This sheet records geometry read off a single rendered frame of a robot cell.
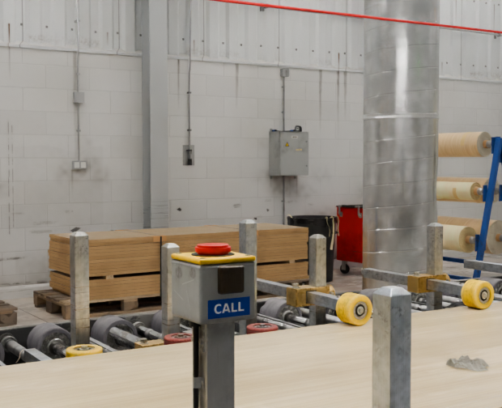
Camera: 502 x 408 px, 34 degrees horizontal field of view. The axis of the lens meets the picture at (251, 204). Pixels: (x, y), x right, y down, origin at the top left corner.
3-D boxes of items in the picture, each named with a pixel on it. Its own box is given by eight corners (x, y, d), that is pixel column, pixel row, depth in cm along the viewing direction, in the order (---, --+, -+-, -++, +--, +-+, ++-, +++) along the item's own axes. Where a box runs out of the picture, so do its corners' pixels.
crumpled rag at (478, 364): (495, 365, 171) (495, 354, 171) (485, 372, 166) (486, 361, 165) (453, 360, 176) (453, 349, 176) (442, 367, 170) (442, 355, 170)
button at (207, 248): (237, 260, 91) (237, 244, 91) (206, 262, 89) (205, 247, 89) (219, 257, 95) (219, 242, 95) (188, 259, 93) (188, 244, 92)
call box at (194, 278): (256, 325, 91) (256, 254, 91) (200, 332, 87) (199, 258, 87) (224, 315, 97) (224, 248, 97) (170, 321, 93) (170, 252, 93)
